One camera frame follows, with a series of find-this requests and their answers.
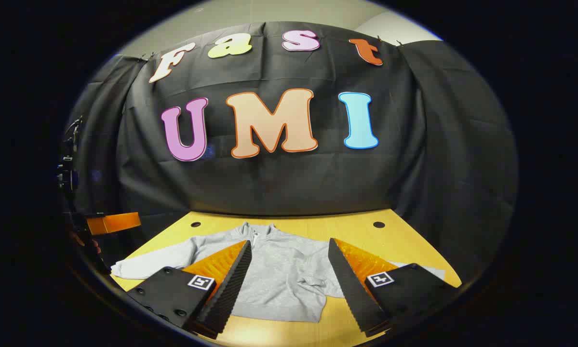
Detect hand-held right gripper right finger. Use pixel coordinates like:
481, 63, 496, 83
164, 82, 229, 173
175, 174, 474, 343
328, 238, 458, 338

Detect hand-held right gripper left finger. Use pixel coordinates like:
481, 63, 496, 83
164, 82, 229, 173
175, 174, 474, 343
127, 240, 253, 339

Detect black backdrop cloth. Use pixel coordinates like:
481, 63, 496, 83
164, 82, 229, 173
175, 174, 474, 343
60, 22, 518, 285

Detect grey sweatshirt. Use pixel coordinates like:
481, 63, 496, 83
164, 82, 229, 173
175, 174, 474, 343
110, 222, 446, 323

